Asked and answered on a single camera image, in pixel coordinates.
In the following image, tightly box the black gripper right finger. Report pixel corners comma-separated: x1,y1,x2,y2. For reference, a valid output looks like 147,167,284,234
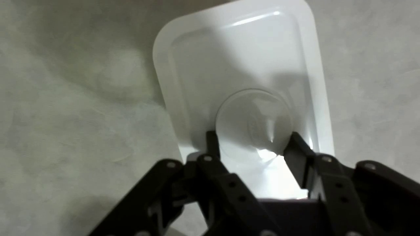
283,132,420,236

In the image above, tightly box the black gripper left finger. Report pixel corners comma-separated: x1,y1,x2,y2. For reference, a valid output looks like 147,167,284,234
89,130,280,236

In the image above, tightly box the white rectangular container lid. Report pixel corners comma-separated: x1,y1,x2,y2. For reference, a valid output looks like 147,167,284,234
152,0,334,199

